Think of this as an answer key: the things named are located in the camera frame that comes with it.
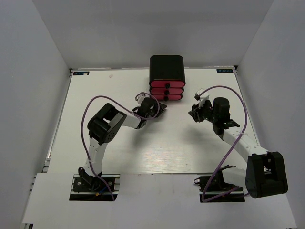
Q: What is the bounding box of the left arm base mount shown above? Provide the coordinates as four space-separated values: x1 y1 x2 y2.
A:
69 175 120 202

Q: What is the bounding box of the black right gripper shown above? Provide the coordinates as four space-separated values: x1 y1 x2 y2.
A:
189 99 218 123

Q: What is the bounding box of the right table logo sticker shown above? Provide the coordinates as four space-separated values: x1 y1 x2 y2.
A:
216 69 234 73

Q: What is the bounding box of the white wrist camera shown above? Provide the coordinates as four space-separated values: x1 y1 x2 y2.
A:
194 88 209 108
135 92 149 105

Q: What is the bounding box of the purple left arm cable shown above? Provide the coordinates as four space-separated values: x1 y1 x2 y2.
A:
80 92 160 200

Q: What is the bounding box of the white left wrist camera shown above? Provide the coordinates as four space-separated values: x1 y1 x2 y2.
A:
135 92 149 105

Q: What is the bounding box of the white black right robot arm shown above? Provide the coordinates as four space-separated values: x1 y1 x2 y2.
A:
188 97 288 198

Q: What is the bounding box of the pink top drawer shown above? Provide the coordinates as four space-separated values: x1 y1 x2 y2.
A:
150 81 185 88

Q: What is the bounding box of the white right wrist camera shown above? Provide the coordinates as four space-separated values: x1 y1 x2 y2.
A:
194 88 209 108

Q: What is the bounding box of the pink bottom drawer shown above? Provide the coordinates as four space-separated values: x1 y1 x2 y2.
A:
153 94 183 101

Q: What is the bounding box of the black drawer cabinet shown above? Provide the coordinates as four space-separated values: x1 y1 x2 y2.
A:
149 55 185 88

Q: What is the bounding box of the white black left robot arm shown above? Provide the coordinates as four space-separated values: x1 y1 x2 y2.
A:
78 95 167 190

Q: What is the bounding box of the pink drawer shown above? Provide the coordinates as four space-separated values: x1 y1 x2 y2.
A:
153 94 183 101
150 88 184 95
150 81 185 88

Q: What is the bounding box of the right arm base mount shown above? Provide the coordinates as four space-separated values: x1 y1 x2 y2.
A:
194 176 245 203

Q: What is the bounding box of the left table logo sticker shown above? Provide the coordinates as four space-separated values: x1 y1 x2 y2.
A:
72 71 90 76

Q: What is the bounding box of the table logo sticker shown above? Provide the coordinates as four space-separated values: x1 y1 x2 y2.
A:
72 71 90 76
216 69 234 73

